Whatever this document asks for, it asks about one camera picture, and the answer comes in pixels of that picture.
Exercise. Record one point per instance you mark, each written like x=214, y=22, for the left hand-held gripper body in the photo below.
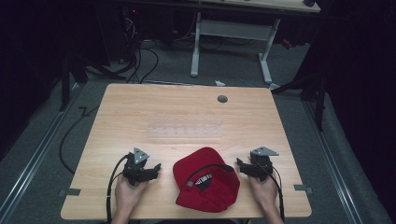
x=134, y=170

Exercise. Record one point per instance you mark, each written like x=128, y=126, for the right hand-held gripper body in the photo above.
x=261, y=164

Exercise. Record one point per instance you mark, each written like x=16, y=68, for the red baseball cap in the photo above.
x=214, y=189

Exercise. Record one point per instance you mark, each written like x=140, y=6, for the person's left hand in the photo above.
x=128, y=196

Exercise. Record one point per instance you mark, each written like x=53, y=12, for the person's right hand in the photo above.
x=264, y=193

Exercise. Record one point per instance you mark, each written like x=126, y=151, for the small white floor scrap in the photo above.
x=219, y=83

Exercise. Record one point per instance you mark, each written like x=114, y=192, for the black stand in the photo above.
x=319, y=102
x=65, y=84

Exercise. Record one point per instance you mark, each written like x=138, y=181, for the small red object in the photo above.
x=287, y=44

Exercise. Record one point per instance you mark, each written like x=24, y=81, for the white-framed desk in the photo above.
x=233, y=29

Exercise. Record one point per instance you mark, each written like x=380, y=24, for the metal floor rail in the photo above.
x=34, y=155
x=334, y=155

